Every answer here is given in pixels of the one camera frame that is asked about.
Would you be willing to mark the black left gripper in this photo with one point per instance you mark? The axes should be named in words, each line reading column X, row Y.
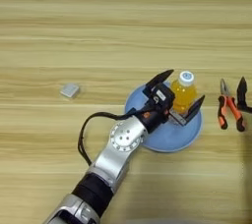
column 154, row 118

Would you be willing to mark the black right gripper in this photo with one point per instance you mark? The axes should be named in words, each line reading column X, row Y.
column 247, row 109

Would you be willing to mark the orange juice bottle white cap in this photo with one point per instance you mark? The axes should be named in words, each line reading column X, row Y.
column 183, row 92

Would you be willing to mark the light blue round plate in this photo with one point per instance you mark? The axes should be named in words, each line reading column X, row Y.
column 167, row 136

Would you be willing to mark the small grey square block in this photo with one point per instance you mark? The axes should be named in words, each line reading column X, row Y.
column 70, row 90

